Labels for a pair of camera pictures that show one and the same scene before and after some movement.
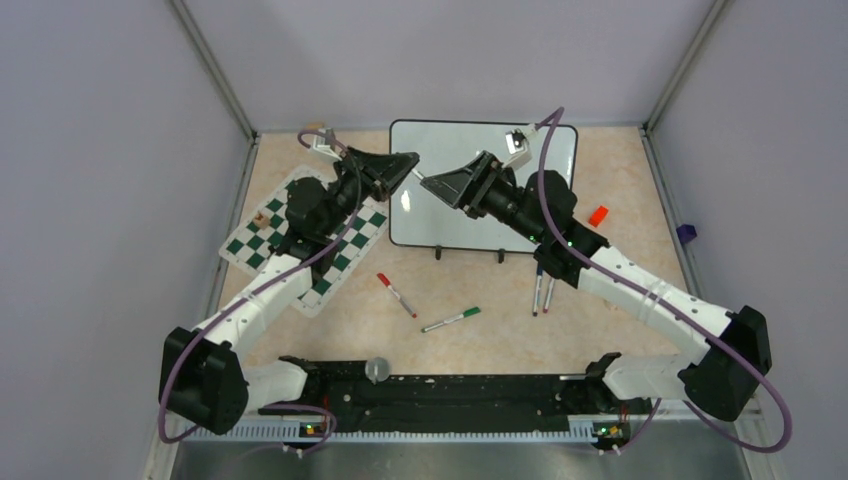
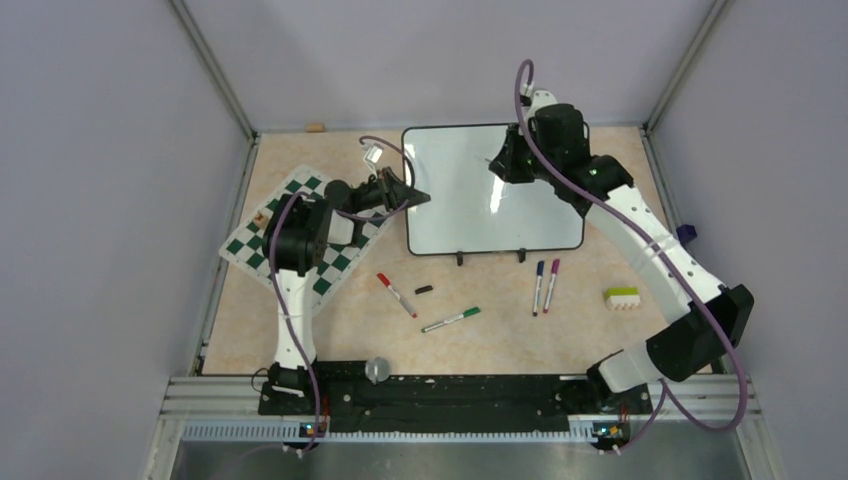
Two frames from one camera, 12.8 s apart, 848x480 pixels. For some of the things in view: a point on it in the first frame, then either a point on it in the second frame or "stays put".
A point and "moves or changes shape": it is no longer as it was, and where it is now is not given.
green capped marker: x=472 y=311 stays put
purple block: x=686 y=233 stays put
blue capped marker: x=539 y=273 stays put
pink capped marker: x=549 y=295 stays put
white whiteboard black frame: x=422 y=218 moves or changes shape
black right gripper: x=483 y=174 → x=505 y=165
